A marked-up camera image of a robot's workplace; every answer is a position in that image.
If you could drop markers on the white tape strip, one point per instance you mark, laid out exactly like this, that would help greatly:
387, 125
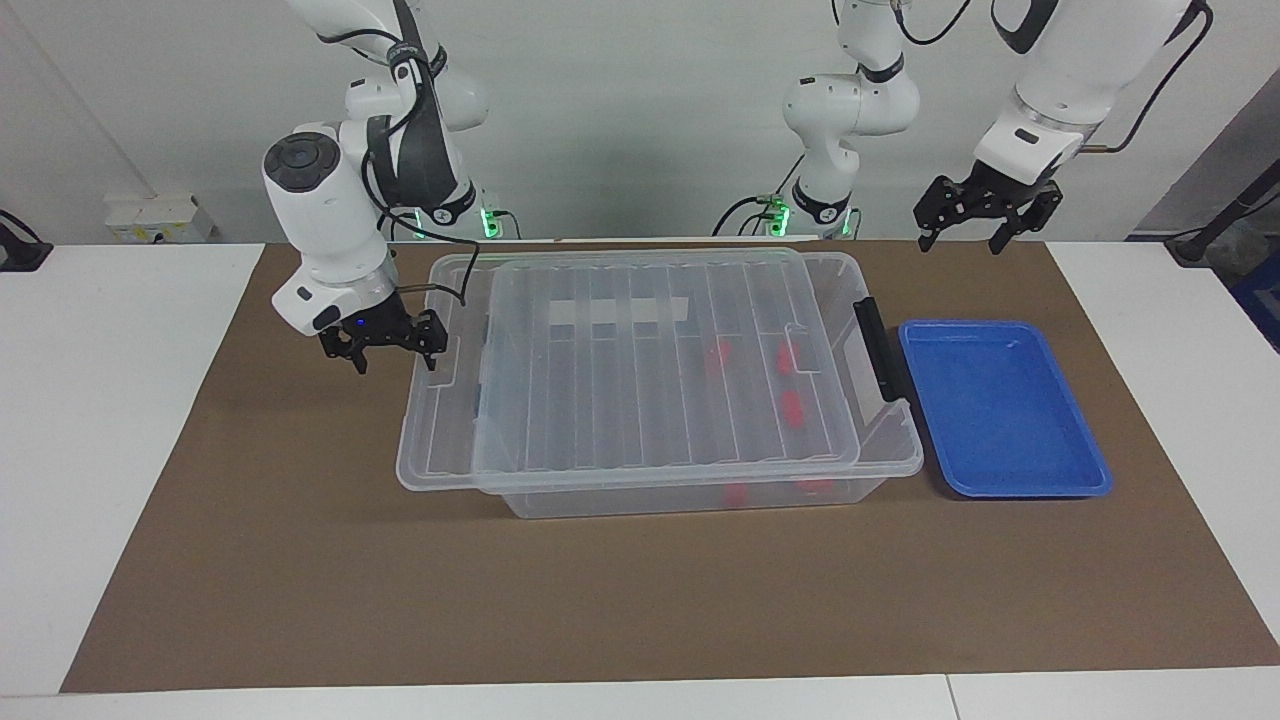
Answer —
570, 313

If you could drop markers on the black table clamp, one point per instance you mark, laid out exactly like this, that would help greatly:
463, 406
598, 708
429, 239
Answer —
20, 255

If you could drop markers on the clear ribbed plastic lid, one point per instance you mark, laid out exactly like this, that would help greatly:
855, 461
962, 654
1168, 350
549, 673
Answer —
600, 400

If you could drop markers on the red plastic block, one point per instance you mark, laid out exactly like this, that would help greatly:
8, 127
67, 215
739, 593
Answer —
718, 359
812, 487
793, 408
787, 359
736, 493

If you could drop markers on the white wall socket box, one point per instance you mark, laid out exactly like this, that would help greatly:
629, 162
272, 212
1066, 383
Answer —
150, 220

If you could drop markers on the black stand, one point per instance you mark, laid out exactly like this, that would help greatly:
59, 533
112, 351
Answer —
1195, 245

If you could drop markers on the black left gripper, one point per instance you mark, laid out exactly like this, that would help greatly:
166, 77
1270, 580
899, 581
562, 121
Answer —
1000, 190

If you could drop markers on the brown table mat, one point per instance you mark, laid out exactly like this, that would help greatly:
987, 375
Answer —
300, 560

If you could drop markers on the blue crate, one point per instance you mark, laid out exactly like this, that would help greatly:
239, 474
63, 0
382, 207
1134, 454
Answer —
1262, 300

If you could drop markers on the blue plastic tray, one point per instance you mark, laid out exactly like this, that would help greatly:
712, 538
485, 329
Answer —
1000, 410

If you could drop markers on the black box latch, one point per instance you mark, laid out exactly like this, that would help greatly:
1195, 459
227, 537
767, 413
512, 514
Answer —
877, 345

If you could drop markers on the clear plastic storage box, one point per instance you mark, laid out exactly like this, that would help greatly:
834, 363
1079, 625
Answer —
620, 503

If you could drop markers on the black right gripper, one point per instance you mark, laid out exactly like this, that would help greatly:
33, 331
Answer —
375, 325

